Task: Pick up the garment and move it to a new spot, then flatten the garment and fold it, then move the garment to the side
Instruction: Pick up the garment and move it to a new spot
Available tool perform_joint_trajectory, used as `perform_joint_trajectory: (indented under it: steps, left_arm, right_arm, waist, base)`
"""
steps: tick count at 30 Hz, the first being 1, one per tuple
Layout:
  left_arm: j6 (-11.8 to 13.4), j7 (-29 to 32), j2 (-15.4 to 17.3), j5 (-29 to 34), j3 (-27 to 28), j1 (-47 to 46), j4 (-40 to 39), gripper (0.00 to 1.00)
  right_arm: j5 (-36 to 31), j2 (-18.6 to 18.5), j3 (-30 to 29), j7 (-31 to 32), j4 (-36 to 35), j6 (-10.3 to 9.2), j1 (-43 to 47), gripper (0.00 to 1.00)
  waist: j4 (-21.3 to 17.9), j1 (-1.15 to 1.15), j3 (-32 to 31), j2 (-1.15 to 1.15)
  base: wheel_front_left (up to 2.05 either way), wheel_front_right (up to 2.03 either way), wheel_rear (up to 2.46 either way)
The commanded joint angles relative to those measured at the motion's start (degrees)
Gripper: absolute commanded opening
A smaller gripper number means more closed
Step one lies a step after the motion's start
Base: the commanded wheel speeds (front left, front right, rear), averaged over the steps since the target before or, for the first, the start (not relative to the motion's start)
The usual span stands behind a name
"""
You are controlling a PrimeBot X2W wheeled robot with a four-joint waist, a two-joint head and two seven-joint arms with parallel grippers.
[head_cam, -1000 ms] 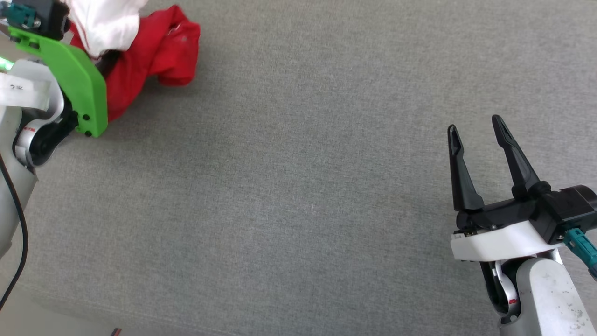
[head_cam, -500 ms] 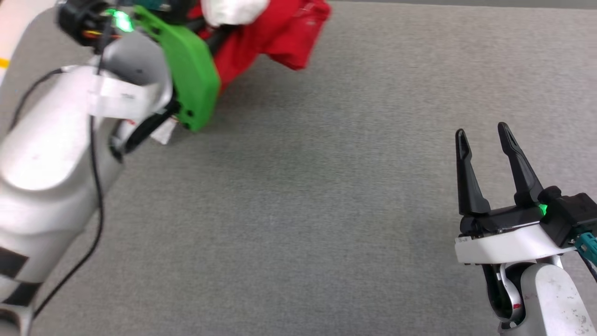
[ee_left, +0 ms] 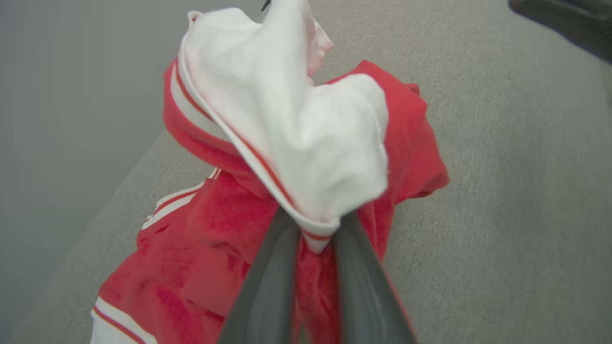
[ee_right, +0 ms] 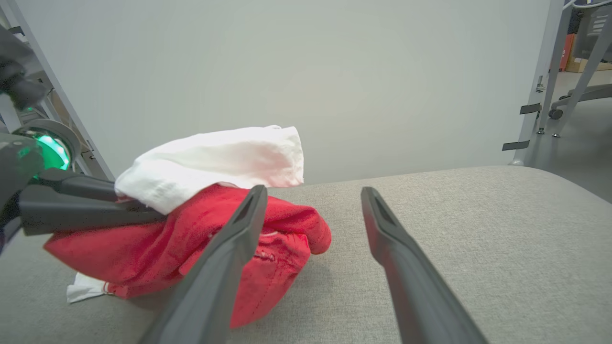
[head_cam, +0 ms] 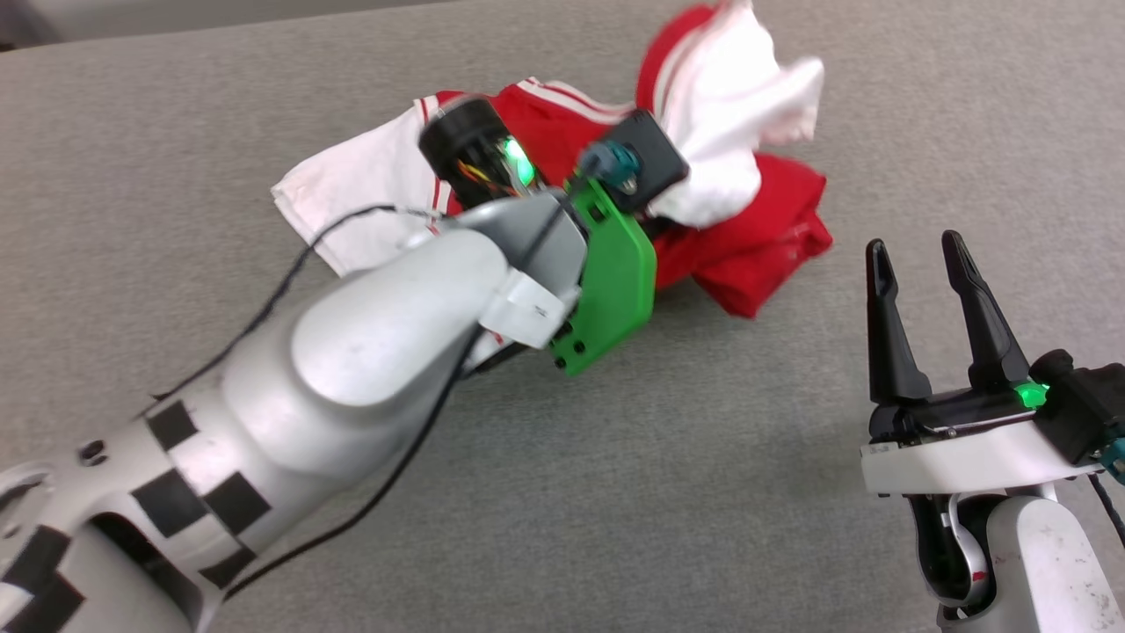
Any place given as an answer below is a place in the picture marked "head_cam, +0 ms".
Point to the red and white jersey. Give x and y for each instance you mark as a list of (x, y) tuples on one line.
[(747, 237)]

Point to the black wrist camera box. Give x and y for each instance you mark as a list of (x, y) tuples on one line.
[(1085, 404), (655, 158)]

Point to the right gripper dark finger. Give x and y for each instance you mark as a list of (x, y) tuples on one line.
[(892, 352), (989, 338)]

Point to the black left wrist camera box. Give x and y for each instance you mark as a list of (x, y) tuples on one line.
[(655, 158)]

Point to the dark grey background object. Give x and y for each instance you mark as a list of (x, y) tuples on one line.
[(22, 22)]

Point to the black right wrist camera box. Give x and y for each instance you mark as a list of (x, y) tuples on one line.
[(1085, 404)]

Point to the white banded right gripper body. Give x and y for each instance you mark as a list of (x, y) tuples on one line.
[(958, 457)]

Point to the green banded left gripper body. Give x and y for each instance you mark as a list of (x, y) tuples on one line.
[(615, 272)]

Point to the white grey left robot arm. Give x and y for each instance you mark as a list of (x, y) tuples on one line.
[(352, 352)]

